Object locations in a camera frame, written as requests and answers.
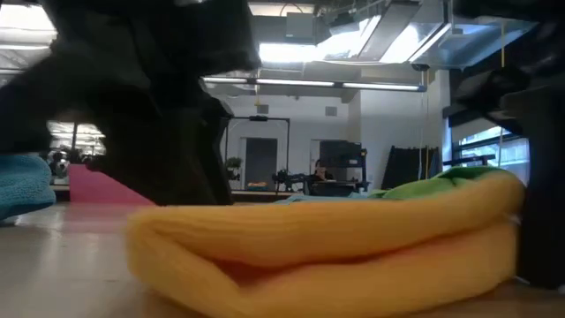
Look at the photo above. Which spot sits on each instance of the long ceiling light fixture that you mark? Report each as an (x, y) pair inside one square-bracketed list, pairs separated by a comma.
[(309, 82)]

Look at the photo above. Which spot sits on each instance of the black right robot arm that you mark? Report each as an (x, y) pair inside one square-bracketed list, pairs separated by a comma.
[(507, 9)]

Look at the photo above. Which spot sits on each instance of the small green background plant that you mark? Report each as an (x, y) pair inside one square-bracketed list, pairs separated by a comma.
[(233, 162)]

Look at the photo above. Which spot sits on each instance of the orange microfiber towel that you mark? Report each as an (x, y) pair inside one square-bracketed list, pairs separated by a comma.
[(331, 247)]

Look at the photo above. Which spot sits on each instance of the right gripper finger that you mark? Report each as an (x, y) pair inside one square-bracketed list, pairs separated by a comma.
[(545, 199)]

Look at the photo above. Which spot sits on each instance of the black background cabinet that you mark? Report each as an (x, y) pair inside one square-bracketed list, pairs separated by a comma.
[(340, 154)]

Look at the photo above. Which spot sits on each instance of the pink plastic basket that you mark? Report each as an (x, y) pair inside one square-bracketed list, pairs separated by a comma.
[(97, 190)]

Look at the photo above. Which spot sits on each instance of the black background workstation frame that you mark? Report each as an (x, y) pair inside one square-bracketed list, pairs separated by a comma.
[(258, 118)]

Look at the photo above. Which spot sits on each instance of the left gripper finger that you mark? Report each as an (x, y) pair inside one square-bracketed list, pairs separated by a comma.
[(176, 168)]

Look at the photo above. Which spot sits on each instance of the black hanging curtain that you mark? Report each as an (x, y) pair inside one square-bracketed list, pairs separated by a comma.
[(406, 168)]

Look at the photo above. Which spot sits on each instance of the silver ventilation duct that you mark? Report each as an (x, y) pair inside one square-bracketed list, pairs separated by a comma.
[(397, 31)]

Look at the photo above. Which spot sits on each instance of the black mesh cart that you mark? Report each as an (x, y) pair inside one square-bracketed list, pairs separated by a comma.
[(468, 160)]

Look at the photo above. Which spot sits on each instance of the black background robot arm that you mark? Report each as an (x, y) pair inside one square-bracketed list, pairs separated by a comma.
[(289, 179)]

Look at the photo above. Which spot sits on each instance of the person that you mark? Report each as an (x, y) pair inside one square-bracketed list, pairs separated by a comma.
[(320, 173)]

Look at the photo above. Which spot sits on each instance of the crumpled teal microfiber towel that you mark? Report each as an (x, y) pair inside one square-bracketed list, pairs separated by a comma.
[(22, 190)]

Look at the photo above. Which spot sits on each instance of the green microfiber towel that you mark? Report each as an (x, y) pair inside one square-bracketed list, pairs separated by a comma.
[(432, 185)]

